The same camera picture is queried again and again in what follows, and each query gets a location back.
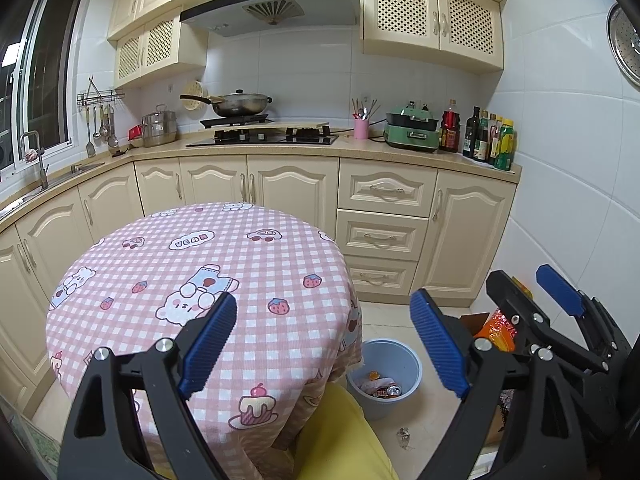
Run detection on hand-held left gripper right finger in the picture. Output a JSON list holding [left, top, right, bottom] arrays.
[[409, 287, 598, 480]]

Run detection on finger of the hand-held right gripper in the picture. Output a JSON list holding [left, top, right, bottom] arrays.
[[486, 270, 608, 375], [536, 263, 631, 356]]

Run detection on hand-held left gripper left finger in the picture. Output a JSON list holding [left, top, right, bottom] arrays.
[[57, 290, 238, 480]]

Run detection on blue trash bin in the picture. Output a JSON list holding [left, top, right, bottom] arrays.
[[346, 338, 423, 421]]

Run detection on orange snack bag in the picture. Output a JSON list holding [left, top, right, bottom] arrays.
[[472, 307, 518, 353]]

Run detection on cardboard box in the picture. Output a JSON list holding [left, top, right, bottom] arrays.
[[459, 311, 507, 448]]

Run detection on pink checked tablecloth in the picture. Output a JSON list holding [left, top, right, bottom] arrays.
[[45, 202, 363, 453]]

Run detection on yellow pants leg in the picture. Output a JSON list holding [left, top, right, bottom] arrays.
[[295, 382, 401, 480]]

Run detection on brown glass bottle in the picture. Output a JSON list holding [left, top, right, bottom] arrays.
[[487, 114, 503, 166]]

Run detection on dark green glass bottle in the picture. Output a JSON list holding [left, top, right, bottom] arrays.
[[474, 110, 491, 162]]

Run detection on black glass bottle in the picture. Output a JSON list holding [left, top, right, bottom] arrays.
[[462, 106, 481, 159]]

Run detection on cream lower cabinets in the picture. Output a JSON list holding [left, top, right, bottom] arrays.
[[0, 152, 521, 396]]

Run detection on red label sauce bottle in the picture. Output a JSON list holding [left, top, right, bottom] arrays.
[[440, 99, 461, 153]]

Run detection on green electric cooker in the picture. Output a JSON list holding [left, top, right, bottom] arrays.
[[384, 101, 441, 153]]

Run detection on black gas stove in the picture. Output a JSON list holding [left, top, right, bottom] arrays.
[[185, 115, 340, 148]]

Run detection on beige countertop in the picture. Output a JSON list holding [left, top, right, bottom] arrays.
[[0, 127, 523, 233]]

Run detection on steel sink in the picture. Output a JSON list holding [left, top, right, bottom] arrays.
[[0, 160, 108, 211]]

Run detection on steel pot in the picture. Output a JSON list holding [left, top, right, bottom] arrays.
[[141, 104, 179, 147]]

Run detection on steel skimmer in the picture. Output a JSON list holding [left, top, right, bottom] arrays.
[[106, 105, 120, 150]]

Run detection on wooden board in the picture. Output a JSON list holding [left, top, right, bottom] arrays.
[[270, 120, 331, 132]]

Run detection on steel faucet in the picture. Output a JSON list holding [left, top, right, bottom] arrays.
[[19, 130, 50, 191]]

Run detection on wok with lid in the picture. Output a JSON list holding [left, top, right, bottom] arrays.
[[180, 89, 273, 118]]

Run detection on yellow round basket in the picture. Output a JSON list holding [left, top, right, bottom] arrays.
[[181, 80, 208, 112]]

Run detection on bunch of chopsticks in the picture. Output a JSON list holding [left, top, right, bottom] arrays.
[[351, 97, 381, 122]]

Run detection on perforated steel steamer plate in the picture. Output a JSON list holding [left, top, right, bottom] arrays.
[[606, 2, 640, 88]]

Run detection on small lattice door cabinet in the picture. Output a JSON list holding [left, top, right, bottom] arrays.
[[114, 6, 208, 88]]

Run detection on large lattice door cabinet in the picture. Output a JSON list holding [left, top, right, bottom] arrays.
[[362, 0, 505, 73]]

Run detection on window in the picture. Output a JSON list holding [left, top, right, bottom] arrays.
[[0, 0, 93, 171]]

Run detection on range hood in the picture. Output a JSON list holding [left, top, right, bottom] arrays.
[[179, 0, 357, 38]]

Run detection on wire utensil rack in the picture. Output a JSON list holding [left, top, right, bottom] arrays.
[[76, 76, 126, 108]]

